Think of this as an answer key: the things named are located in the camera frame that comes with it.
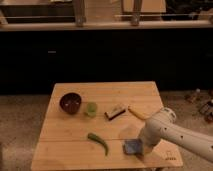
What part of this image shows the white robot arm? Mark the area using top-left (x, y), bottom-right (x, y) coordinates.
top-left (138, 107), bottom-right (213, 163)

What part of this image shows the dark brush block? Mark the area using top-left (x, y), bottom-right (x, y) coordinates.
top-left (105, 105), bottom-right (126, 121)

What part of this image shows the green chili pepper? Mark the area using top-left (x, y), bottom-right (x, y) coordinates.
top-left (87, 133), bottom-right (109, 156)

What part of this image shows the blue sponge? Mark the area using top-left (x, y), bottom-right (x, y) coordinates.
top-left (123, 139), bottom-right (143, 155)

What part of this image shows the wooden table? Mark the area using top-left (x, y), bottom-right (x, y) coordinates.
top-left (31, 82), bottom-right (183, 171)

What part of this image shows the green plastic cup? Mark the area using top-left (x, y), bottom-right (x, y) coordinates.
top-left (85, 102), bottom-right (97, 117)

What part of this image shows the yellow corn cob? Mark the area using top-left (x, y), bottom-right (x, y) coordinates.
top-left (128, 106), bottom-right (149, 120)

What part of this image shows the dark purple bowl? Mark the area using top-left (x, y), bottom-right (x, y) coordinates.
top-left (59, 93), bottom-right (82, 115)

